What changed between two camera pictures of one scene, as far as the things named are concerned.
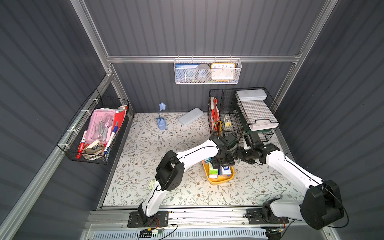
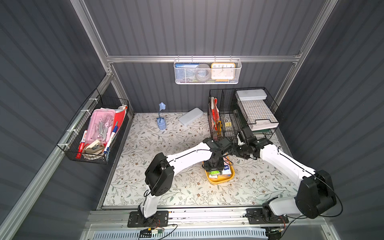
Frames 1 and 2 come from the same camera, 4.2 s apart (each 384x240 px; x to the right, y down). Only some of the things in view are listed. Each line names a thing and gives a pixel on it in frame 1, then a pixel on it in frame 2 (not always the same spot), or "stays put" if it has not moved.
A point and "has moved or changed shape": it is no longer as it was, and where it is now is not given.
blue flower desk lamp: [161, 123] stays put
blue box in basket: [185, 72] stays put
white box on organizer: [246, 95] stays put
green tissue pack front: [151, 184] has moved or changed shape
